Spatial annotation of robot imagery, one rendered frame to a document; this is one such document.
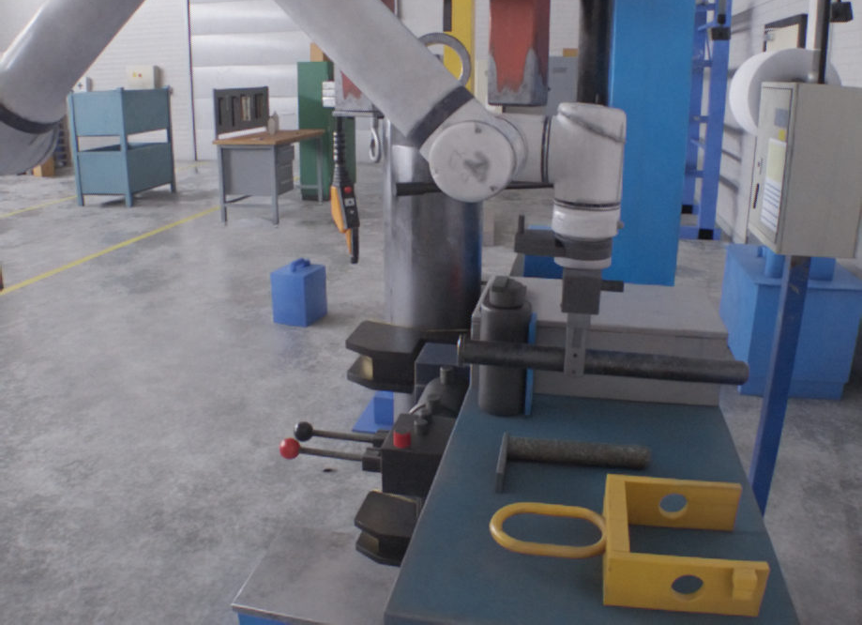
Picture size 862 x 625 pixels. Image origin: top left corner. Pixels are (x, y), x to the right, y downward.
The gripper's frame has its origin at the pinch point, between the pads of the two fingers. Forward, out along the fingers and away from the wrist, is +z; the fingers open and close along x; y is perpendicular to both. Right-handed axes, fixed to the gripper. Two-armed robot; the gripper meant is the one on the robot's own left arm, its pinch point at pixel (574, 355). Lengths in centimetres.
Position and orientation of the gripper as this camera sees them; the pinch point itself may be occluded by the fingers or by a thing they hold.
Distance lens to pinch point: 97.0
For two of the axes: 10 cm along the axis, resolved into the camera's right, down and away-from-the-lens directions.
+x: 1.8, -2.7, 9.5
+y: 9.8, 0.7, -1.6
